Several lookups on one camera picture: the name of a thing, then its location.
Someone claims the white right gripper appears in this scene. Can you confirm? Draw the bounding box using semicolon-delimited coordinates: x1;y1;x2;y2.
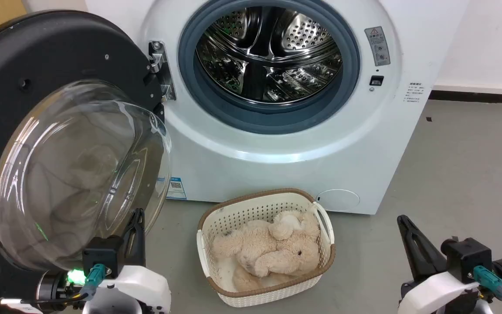
397;215;482;314

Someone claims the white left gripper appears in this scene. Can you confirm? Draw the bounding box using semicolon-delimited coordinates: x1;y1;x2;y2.
82;208;172;314

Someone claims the white front-load washing machine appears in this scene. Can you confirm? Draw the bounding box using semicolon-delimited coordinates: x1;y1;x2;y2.
85;0;469;215

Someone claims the metal door hinge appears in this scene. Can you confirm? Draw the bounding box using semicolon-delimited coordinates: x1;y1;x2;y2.
148;41;177;102

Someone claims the black round glass washer door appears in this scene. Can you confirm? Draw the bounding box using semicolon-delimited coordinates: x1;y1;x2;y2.
0;10;173;307

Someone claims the blue QR label sticker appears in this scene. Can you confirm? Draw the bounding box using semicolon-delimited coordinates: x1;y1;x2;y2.
166;177;187;200

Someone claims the round white filter cover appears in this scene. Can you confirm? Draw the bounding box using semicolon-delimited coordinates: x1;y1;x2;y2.
316;189;360;213

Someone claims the cream plastic laundry basket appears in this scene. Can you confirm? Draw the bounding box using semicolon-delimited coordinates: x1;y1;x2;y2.
197;188;336;308

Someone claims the beige plush toy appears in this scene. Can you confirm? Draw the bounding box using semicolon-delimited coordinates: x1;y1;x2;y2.
212;205;321;293

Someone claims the small text sticker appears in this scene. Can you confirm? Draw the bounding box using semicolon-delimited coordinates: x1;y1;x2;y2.
404;82;425;105

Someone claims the grey warning label sticker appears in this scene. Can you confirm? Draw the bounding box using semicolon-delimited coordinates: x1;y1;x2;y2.
364;26;391;67

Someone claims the steel washer drum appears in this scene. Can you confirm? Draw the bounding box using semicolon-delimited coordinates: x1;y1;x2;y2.
195;5;344;105

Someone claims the left teal plug black cable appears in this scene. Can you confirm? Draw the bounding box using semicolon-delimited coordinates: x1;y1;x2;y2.
0;263;106;314

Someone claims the teal plug black cable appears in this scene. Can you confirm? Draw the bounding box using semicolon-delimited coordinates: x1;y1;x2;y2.
0;263;106;314
472;265;502;314

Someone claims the right teal plug black cable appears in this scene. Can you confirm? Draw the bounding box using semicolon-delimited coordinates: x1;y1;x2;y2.
472;265;502;314

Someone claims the black wall baseboard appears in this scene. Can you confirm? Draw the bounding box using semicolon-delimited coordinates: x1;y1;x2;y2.
427;89;502;106

